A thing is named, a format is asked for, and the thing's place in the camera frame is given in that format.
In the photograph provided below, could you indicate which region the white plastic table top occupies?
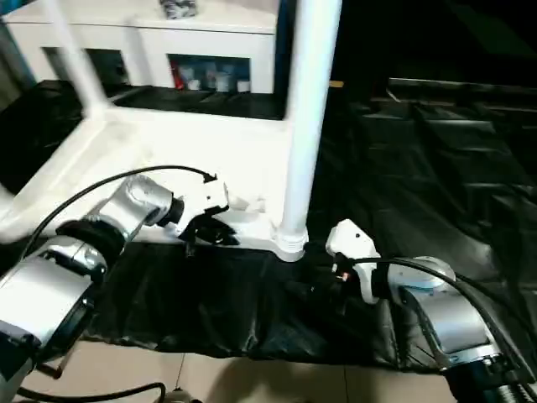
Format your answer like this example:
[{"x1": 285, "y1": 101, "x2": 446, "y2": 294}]
[{"x1": 0, "y1": 102, "x2": 310, "y2": 264}]

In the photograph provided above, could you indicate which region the white plastic table leg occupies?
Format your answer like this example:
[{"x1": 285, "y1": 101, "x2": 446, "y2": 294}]
[
  {"x1": 0, "y1": 179, "x2": 31, "y2": 245},
  {"x1": 43, "y1": 0, "x2": 111, "y2": 118},
  {"x1": 278, "y1": 0, "x2": 344, "y2": 249},
  {"x1": 282, "y1": 50, "x2": 297, "y2": 123}
]

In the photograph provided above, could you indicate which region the black work mat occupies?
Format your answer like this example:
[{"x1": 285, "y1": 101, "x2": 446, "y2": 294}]
[{"x1": 0, "y1": 79, "x2": 537, "y2": 373}]

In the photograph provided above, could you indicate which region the white glass-door cabinet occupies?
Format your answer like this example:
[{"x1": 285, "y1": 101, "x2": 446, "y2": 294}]
[{"x1": 2, "y1": 0, "x2": 279, "y2": 97}]

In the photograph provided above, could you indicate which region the dark low shelf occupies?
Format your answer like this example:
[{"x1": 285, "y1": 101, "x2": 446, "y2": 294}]
[{"x1": 387, "y1": 76, "x2": 537, "y2": 102}]

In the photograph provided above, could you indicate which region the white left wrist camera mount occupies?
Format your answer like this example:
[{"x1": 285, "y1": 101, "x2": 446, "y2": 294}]
[{"x1": 169, "y1": 177, "x2": 231, "y2": 243}]

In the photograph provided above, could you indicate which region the black floor cable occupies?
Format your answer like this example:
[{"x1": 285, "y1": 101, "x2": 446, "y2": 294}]
[{"x1": 16, "y1": 380, "x2": 169, "y2": 403}]

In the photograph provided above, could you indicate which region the dark metal stand frame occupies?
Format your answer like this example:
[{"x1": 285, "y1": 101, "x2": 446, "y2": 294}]
[{"x1": 36, "y1": 347, "x2": 77, "y2": 379}]

